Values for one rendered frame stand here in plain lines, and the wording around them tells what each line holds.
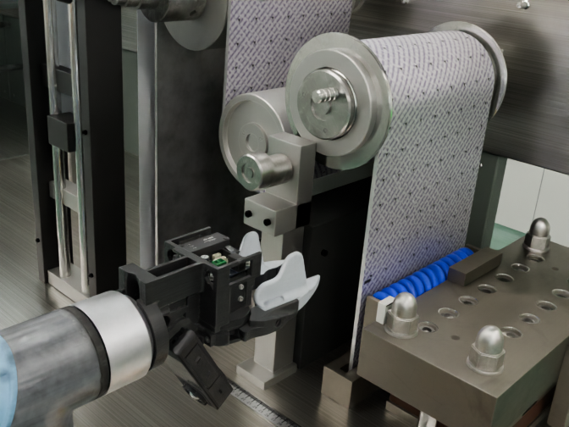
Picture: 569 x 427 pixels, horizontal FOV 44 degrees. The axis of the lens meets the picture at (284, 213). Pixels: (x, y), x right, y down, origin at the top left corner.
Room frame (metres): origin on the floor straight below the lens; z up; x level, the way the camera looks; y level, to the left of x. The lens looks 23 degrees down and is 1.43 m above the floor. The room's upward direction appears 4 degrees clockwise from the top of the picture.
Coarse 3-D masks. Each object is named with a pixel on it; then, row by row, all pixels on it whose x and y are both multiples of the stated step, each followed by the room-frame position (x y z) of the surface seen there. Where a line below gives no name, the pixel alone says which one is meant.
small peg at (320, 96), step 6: (318, 90) 0.70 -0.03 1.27; (324, 90) 0.71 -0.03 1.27; (330, 90) 0.71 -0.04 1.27; (336, 90) 0.72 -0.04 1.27; (312, 96) 0.71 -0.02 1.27; (318, 96) 0.70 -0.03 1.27; (324, 96) 0.70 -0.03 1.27; (330, 96) 0.71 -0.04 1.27; (336, 96) 0.72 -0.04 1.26; (318, 102) 0.70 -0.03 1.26; (324, 102) 0.71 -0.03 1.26
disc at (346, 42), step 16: (336, 32) 0.75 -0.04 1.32; (304, 48) 0.78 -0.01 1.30; (320, 48) 0.77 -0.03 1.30; (336, 48) 0.75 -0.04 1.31; (352, 48) 0.74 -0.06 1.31; (368, 48) 0.73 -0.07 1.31; (368, 64) 0.72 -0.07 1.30; (288, 80) 0.80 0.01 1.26; (384, 80) 0.71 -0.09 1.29; (288, 96) 0.79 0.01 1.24; (384, 96) 0.71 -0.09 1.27; (288, 112) 0.79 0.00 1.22; (384, 112) 0.70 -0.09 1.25; (384, 128) 0.70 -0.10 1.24; (368, 144) 0.71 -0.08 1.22; (320, 160) 0.76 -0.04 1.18; (336, 160) 0.74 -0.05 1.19; (352, 160) 0.73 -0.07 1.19; (368, 160) 0.71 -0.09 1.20
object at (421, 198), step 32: (480, 128) 0.87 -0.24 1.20; (384, 160) 0.72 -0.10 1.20; (416, 160) 0.77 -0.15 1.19; (448, 160) 0.82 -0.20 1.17; (384, 192) 0.73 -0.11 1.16; (416, 192) 0.78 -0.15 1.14; (448, 192) 0.83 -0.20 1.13; (384, 224) 0.73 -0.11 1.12; (416, 224) 0.78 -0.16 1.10; (448, 224) 0.84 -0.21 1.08; (384, 256) 0.74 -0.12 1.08; (416, 256) 0.79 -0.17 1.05
